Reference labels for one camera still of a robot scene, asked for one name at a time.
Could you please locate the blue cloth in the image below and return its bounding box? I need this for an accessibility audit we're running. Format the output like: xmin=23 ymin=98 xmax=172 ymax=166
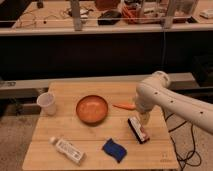
xmin=102 ymin=138 xmax=127 ymax=163

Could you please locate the orange chili pepper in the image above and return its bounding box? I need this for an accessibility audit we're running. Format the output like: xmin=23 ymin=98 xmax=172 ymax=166
xmin=113 ymin=103 xmax=135 ymax=110

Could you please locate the black object on bench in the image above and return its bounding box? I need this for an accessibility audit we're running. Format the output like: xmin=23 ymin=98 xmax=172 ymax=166
xmin=97 ymin=10 xmax=121 ymax=25

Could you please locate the white tube bottle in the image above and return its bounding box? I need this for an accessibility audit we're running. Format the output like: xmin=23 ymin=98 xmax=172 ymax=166
xmin=49 ymin=137 xmax=85 ymax=165

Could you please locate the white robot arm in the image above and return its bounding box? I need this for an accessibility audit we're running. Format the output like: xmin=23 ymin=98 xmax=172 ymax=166
xmin=135 ymin=71 xmax=213 ymax=135

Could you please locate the grey metal post right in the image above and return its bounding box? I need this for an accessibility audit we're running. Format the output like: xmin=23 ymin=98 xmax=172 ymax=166
xmin=163 ymin=0 xmax=176 ymax=29

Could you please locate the white plastic cup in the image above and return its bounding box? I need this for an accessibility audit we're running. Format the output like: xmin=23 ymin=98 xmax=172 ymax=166
xmin=36 ymin=92 xmax=56 ymax=116

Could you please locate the orange crate on bench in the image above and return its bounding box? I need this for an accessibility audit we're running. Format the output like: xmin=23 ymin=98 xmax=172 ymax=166
xmin=122 ymin=5 xmax=164 ymax=24

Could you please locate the black floor cable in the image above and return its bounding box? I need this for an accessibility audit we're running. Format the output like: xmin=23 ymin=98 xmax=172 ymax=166
xmin=165 ymin=112 xmax=203 ymax=171

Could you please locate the grey metal post left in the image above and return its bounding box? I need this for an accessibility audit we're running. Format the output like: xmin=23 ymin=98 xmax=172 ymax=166
xmin=70 ymin=0 xmax=82 ymax=31

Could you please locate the orange bowl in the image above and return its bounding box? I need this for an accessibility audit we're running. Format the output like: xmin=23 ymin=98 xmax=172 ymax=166
xmin=76 ymin=95 xmax=108 ymax=125

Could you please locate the black whiteboard eraser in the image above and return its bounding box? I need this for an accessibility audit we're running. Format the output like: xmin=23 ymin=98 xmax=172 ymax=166
xmin=128 ymin=117 xmax=149 ymax=144

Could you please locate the grey metal post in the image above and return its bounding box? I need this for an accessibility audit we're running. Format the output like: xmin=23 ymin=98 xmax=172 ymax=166
xmin=163 ymin=0 xmax=176 ymax=29
xmin=70 ymin=0 xmax=82 ymax=31

